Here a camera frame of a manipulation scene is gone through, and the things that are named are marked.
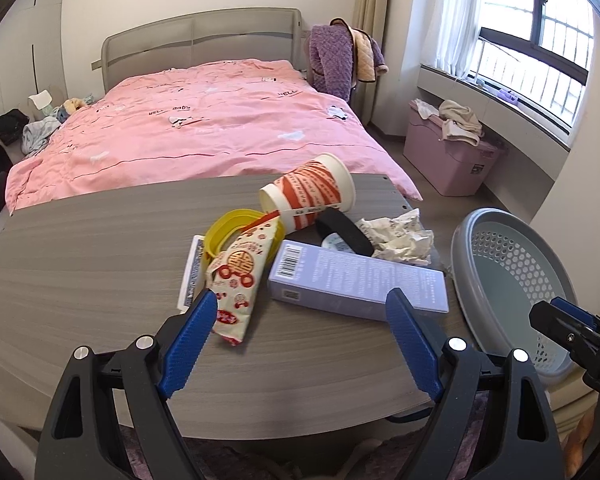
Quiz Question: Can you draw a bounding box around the grey bed headboard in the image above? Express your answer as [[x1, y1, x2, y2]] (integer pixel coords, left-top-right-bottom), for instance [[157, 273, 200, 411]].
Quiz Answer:
[[91, 7, 311, 93]]

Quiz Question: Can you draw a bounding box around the white wardrobe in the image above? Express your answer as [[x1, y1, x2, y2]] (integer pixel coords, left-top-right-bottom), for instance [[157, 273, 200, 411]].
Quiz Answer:
[[0, 0, 68, 126]]

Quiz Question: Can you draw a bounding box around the red striped paper cup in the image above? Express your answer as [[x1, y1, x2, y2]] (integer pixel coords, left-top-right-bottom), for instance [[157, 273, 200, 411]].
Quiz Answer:
[[259, 152, 357, 235]]

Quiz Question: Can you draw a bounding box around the black ribbed band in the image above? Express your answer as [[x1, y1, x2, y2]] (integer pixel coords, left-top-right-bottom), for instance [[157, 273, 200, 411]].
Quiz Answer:
[[314, 208, 376, 257]]

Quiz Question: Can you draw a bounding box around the white paper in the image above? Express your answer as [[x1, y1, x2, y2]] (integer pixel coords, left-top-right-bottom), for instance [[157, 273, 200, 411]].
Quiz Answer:
[[355, 208, 435, 267]]

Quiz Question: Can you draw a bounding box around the barred window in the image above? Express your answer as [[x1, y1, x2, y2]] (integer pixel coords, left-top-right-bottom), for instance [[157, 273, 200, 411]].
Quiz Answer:
[[472, 0, 596, 133]]

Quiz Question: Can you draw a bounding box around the purple cardboard box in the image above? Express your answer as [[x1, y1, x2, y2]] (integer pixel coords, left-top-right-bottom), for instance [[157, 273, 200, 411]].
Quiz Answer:
[[266, 240, 450, 322]]

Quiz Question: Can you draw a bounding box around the pink plastic storage box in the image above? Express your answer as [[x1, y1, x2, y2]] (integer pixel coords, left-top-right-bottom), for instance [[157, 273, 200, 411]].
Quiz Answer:
[[403, 100, 508, 197]]

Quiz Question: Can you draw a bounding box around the grey perforated plastic basket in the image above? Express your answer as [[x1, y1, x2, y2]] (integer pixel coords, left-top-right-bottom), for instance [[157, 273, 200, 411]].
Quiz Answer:
[[450, 208, 596, 381]]

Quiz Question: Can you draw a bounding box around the white sheer curtain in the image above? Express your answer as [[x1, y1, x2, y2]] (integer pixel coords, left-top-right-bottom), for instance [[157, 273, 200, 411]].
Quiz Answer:
[[422, 0, 486, 78]]

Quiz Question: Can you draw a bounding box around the white bay window ledge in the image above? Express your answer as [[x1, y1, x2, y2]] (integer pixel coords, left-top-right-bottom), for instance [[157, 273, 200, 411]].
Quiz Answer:
[[417, 62, 571, 181]]

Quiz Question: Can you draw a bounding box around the grey white clothing pile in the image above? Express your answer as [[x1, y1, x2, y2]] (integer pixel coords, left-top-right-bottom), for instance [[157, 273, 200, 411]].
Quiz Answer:
[[21, 116, 63, 156]]

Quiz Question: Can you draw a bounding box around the yellow plastic lid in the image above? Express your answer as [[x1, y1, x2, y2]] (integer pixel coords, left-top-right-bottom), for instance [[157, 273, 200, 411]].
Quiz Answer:
[[203, 208, 287, 263]]

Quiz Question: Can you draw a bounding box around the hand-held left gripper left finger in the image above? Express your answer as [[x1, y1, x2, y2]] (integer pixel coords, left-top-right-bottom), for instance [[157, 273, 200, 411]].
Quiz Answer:
[[35, 289, 219, 480]]

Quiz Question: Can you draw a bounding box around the yellow stuffed toy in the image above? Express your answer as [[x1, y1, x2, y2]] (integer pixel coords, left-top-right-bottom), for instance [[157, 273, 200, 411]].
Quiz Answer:
[[55, 97, 88, 121]]

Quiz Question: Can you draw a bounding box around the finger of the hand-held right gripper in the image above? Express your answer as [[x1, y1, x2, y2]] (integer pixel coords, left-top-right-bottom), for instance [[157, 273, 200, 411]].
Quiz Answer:
[[529, 301, 600, 361], [550, 296, 600, 346]]

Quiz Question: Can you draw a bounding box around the white cloth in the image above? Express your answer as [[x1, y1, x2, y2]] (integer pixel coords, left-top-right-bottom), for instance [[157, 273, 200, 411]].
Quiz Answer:
[[412, 99, 448, 121]]

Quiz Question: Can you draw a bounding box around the purple fleece robe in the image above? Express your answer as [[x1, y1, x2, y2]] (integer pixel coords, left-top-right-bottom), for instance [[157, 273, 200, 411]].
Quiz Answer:
[[305, 17, 388, 103]]

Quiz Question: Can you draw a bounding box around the black clothing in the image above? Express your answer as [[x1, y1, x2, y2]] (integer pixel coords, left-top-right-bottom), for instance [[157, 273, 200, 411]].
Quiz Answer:
[[0, 108, 31, 171]]

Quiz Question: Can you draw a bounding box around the beige garment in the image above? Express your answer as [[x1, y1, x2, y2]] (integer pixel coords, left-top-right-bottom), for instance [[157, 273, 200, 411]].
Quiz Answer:
[[439, 100, 483, 147]]

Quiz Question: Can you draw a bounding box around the pale printed packet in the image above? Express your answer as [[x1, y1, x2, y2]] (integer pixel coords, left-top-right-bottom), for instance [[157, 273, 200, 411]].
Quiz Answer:
[[177, 235, 208, 313]]

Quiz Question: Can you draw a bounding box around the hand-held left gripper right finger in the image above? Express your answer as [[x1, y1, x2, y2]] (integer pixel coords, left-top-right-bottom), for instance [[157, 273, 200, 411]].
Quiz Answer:
[[385, 287, 566, 480]]

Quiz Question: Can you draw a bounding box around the red white snack wrapper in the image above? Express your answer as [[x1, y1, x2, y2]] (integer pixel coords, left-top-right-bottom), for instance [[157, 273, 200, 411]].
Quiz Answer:
[[206, 211, 281, 347]]

